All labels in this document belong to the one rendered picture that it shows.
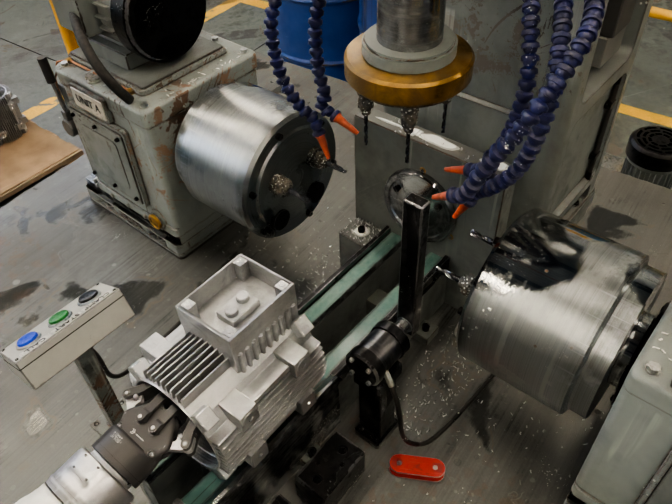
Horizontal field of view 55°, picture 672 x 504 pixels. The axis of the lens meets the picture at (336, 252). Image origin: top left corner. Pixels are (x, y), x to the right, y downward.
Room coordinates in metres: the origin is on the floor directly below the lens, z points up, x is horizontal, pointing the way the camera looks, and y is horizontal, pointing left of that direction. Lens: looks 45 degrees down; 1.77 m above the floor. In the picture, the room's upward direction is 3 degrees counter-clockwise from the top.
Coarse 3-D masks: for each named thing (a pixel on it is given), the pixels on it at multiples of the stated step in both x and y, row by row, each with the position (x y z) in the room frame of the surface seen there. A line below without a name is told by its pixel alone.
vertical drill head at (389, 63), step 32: (384, 0) 0.79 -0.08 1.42; (416, 0) 0.77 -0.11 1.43; (384, 32) 0.79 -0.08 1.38; (416, 32) 0.77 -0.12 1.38; (448, 32) 0.82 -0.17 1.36; (352, 64) 0.79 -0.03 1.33; (384, 64) 0.77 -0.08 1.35; (416, 64) 0.75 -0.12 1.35; (448, 64) 0.77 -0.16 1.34; (384, 96) 0.74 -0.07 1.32; (416, 96) 0.73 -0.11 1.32; (448, 96) 0.74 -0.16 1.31
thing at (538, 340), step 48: (528, 240) 0.61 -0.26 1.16; (576, 240) 0.60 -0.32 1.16; (480, 288) 0.57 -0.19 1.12; (528, 288) 0.54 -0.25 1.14; (576, 288) 0.53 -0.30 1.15; (624, 288) 0.52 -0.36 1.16; (480, 336) 0.53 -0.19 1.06; (528, 336) 0.50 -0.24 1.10; (576, 336) 0.48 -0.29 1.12; (624, 336) 0.47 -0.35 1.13; (528, 384) 0.48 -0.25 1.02; (576, 384) 0.45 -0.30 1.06
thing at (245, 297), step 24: (240, 264) 0.61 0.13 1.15; (216, 288) 0.59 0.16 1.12; (240, 288) 0.59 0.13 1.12; (264, 288) 0.59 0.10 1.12; (288, 288) 0.56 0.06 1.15; (192, 312) 0.54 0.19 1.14; (216, 312) 0.54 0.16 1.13; (240, 312) 0.54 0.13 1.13; (264, 312) 0.52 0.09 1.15; (288, 312) 0.55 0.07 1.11; (216, 336) 0.49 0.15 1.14; (240, 336) 0.49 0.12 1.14; (264, 336) 0.52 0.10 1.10; (240, 360) 0.48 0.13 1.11
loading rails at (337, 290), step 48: (384, 240) 0.88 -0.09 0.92; (336, 288) 0.76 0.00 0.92; (384, 288) 0.84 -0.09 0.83; (432, 288) 0.78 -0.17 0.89; (336, 336) 0.73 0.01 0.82; (432, 336) 0.72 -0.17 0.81; (336, 384) 0.56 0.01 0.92; (288, 432) 0.48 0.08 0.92; (144, 480) 0.43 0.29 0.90; (192, 480) 0.46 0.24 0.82; (240, 480) 0.41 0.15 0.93
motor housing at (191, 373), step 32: (192, 352) 0.50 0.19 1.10; (320, 352) 0.53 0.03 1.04; (160, 384) 0.45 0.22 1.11; (192, 384) 0.45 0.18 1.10; (224, 384) 0.46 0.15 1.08; (256, 384) 0.47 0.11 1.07; (288, 384) 0.48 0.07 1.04; (224, 416) 0.43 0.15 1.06; (288, 416) 0.48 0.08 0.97; (224, 448) 0.39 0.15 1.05
